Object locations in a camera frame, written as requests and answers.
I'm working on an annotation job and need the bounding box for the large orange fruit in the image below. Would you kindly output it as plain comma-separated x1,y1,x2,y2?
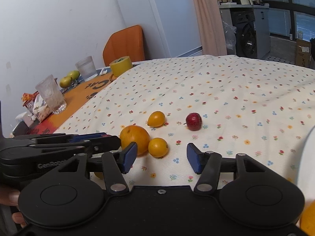
119,125,151,156

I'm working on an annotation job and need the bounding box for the small yellow-orange fruit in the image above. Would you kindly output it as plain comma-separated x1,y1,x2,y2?
148,137,169,158
147,111,166,128

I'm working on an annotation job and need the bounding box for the small red apple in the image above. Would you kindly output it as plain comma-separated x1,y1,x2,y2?
185,112,202,131

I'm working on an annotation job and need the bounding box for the person's left hand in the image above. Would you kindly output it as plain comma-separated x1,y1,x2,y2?
0,186,27,229

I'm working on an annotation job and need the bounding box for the orange cat placemat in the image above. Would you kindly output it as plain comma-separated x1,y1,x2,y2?
27,73,116,135

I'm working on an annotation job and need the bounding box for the floral white tablecloth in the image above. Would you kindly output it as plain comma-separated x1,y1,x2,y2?
58,55,314,186

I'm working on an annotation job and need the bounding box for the snack packet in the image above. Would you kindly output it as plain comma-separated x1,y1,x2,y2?
21,91,52,122

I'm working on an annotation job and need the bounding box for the green apple left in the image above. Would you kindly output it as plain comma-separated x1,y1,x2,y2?
59,76,73,89

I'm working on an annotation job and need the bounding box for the green apple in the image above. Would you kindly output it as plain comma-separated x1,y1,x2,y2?
59,76,73,89
67,70,80,80

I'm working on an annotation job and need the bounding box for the frosted glass near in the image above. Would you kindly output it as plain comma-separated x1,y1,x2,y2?
35,75,67,114

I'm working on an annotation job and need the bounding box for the green apple right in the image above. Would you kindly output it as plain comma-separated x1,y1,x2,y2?
67,70,80,80

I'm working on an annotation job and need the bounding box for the clear glass far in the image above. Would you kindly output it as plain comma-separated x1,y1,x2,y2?
75,56,98,82

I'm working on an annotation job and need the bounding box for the yellow tape roll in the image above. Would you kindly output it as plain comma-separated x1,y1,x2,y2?
109,56,133,77

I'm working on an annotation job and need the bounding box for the orange chair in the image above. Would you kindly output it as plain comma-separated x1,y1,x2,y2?
103,25,145,66

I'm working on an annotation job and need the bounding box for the white plate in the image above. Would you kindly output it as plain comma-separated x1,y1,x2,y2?
297,127,314,228

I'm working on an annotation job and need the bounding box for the pink curtain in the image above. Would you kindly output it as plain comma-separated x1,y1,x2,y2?
193,0,227,56

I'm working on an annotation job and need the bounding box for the black washing machine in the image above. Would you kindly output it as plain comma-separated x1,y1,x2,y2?
231,9,257,59

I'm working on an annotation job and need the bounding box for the orange in plate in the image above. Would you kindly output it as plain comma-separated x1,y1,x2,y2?
300,201,315,236

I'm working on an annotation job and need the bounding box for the cardboard box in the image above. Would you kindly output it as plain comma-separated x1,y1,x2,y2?
295,39,311,68

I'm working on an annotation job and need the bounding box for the white kettle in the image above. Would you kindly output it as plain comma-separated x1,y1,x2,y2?
240,0,253,5

